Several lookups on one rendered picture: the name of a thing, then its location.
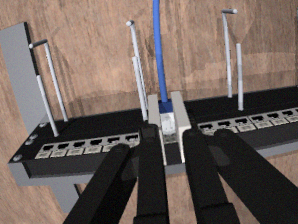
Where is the dark grey patch panel rack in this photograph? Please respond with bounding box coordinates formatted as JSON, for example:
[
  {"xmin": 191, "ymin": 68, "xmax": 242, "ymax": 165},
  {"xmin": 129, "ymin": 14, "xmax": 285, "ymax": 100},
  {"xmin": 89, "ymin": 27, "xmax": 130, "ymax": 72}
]
[{"xmin": 0, "ymin": 9, "xmax": 298, "ymax": 213}]

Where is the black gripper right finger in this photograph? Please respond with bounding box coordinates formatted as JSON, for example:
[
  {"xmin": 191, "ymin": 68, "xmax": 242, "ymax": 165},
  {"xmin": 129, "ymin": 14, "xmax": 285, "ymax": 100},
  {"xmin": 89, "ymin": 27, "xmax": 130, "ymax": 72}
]
[{"xmin": 170, "ymin": 91, "xmax": 298, "ymax": 224}]

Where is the blue patch cable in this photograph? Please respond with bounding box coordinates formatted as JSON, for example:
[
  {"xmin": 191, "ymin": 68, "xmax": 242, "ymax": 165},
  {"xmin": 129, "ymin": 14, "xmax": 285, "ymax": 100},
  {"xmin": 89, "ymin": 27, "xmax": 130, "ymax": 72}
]
[{"xmin": 153, "ymin": 0, "xmax": 168, "ymax": 102}]

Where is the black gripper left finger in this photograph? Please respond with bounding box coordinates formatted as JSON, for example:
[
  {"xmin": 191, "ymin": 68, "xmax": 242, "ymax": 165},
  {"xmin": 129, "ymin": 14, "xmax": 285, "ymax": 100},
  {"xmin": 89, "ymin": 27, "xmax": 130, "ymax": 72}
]
[{"xmin": 63, "ymin": 94, "xmax": 170, "ymax": 224}]

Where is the white ethernet plug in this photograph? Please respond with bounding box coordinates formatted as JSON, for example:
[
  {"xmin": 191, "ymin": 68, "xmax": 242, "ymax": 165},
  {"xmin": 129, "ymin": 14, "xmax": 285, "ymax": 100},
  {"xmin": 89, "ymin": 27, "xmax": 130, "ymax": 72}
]
[{"xmin": 158, "ymin": 99, "xmax": 176, "ymax": 135}]

